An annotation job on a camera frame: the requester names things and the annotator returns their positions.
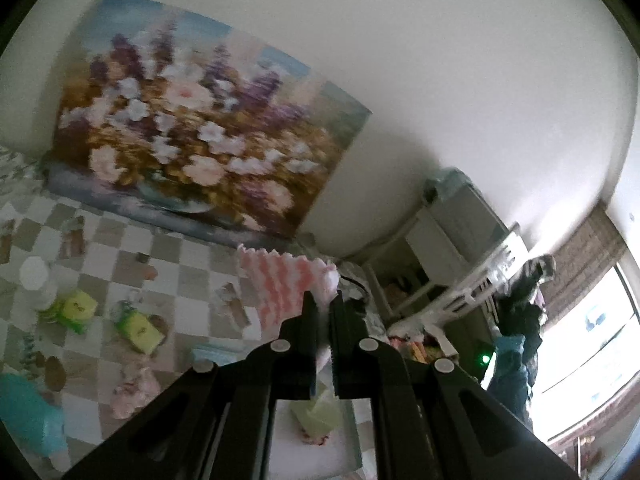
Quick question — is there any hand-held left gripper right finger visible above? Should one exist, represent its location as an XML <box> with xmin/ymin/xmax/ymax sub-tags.
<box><xmin>327</xmin><ymin>290</ymin><xmax>581</xmax><ymax>480</ymax></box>

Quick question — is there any white pill bottle green label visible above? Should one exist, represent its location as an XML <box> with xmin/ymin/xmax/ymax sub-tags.
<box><xmin>19</xmin><ymin>256</ymin><xmax>58</xmax><ymax>311</ymax></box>

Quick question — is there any checkered printed tablecloth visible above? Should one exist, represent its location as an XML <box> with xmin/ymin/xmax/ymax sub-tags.
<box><xmin>0</xmin><ymin>145</ymin><xmax>391</xmax><ymax>480</ymax></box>

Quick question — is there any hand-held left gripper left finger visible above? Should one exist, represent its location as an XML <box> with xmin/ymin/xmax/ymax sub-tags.
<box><xmin>60</xmin><ymin>290</ymin><xmax>321</xmax><ymax>480</ymax></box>

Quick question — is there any light green cloth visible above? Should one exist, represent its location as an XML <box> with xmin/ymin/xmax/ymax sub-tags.
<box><xmin>290</xmin><ymin>390</ymin><xmax>343</xmax><ymax>441</ymax></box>

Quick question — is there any brown curtain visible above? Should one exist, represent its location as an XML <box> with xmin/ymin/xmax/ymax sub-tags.
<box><xmin>555</xmin><ymin>207</ymin><xmax>628</xmax><ymax>311</ymax></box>

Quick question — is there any person's right forearm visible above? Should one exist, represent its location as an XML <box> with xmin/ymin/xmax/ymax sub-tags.
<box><xmin>487</xmin><ymin>360</ymin><xmax>538</xmax><ymax>428</ymax></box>

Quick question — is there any window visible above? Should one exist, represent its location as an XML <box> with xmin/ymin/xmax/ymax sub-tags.
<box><xmin>530</xmin><ymin>265</ymin><xmax>640</xmax><ymax>441</ymax></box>

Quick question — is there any pale pink cloth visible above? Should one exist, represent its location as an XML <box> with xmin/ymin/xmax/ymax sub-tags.
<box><xmin>110</xmin><ymin>362</ymin><xmax>161</xmax><ymax>418</ymax></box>

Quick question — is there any pink and white fluffy cloth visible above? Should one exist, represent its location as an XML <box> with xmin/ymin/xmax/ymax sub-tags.
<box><xmin>236</xmin><ymin>242</ymin><xmax>341</xmax><ymax>376</ymax></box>

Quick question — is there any floral still life painting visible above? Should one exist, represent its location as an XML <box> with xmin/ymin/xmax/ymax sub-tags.
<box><xmin>42</xmin><ymin>0</ymin><xmax>373</xmax><ymax>238</ymax></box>

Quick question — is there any colourful patterned bundle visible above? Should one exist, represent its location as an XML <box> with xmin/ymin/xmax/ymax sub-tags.
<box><xmin>390</xmin><ymin>320</ymin><xmax>456</xmax><ymax>366</ymax></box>

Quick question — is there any white chair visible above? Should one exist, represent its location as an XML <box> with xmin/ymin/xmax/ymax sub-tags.
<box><xmin>370</xmin><ymin>167</ymin><xmax>531</xmax><ymax>346</ymax></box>

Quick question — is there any leopard print scarf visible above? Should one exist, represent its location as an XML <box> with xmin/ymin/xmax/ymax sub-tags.
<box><xmin>515</xmin><ymin>254</ymin><xmax>557</xmax><ymax>301</ymax></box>

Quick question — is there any pale green cloth on chair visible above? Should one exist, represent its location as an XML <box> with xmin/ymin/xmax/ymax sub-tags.
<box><xmin>425</xmin><ymin>167</ymin><xmax>476</xmax><ymax>201</ymax></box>

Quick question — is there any teal plastic object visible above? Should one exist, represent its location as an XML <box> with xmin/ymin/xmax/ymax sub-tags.
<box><xmin>0</xmin><ymin>372</ymin><xmax>68</xmax><ymax>458</ymax></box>

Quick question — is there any green tissue packet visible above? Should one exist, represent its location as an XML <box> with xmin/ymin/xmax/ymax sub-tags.
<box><xmin>114</xmin><ymin>305</ymin><xmax>166</xmax><ymax>353</ymax></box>
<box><xmin>47</xmin><ymin>290</ymin><xmax>98</xmax><ymax>335</ymax></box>

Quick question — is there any white box with teal rim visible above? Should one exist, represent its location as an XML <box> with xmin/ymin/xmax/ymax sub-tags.
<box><xmin>190</xmin><ymin>345</ymin><xmax>363</xmax><ymax>480</ymax></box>

